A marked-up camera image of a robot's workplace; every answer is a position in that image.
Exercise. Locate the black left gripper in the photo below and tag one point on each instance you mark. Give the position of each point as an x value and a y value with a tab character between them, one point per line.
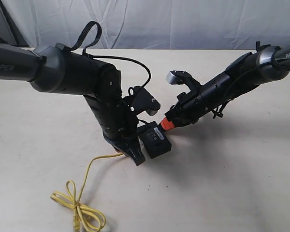
124	139

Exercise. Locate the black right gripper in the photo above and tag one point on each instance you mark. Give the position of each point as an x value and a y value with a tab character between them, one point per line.
189	108

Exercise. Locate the black network switch box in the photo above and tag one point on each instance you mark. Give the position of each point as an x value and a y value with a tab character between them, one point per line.
154	139

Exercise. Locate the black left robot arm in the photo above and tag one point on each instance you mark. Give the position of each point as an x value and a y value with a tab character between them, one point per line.
59	69

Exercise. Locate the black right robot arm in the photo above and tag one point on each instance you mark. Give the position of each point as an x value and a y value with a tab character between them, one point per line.
269	63

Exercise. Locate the grey backdrop curtain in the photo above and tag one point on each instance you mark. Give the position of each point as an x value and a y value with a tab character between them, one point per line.
148	24

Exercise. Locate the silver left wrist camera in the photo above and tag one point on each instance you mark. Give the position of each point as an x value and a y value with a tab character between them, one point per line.
141	101

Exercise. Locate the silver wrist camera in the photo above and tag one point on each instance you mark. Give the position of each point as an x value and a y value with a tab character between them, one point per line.
177	77
141	101

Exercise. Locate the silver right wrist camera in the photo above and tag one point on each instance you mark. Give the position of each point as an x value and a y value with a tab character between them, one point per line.
177	77

